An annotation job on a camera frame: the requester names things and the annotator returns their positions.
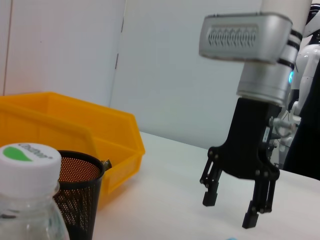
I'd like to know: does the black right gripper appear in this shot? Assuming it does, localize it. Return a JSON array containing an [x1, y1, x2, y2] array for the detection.
[[199, 97, 281, 228]]

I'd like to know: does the green plastic wrapper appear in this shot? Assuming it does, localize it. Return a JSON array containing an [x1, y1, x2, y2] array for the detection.
[[101, 158, 113, 171]]

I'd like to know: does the clear bottle with green label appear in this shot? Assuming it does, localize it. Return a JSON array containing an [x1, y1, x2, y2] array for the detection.
[[0, 142, 70, 240]]

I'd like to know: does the black mesh pen holder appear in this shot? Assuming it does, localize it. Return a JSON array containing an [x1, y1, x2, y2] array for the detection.
[[52, 149, 106, 240]]

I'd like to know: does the person in black clothes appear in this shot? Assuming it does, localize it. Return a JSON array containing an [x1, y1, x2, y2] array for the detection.
[[282, 59, 320, 181]]

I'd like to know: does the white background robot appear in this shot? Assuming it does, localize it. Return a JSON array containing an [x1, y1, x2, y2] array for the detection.
[[274, 0, 320, 171]]

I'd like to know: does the yellow plastic bin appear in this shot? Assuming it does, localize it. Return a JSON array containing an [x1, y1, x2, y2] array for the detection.
[[0, 91, 146, 211]]

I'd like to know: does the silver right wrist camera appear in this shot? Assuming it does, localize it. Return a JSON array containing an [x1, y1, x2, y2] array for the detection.
[[198, 12, 293, 65]]

